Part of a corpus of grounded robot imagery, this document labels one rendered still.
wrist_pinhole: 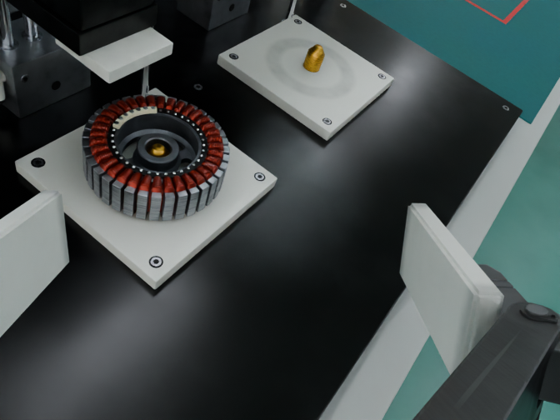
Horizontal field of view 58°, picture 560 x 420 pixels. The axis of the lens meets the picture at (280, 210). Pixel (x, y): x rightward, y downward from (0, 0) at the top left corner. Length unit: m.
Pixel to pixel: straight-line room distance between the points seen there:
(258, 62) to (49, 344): 0.36
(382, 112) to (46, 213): 0.46
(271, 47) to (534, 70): 0.45
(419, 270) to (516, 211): 1.75
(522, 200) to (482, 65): 1.20
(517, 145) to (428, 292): 0.56
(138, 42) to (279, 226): 0.18
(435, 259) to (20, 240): 0.13
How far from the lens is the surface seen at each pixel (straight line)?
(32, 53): 0.47
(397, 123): 0.59
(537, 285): 1.76
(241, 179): 0.44
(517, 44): 0.94
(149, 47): 0.39
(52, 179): 0.42
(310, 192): 0.47
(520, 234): 1.86
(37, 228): 0.19
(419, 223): 0.18
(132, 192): 0.37
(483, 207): 0.59
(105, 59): 0.37
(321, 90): 0.56
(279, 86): 0.55
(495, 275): 0.16
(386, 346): 0.44
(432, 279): 0.17
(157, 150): 0.41
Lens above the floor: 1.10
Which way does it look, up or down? 49 degrees down
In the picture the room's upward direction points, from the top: 23 degrees clockwise
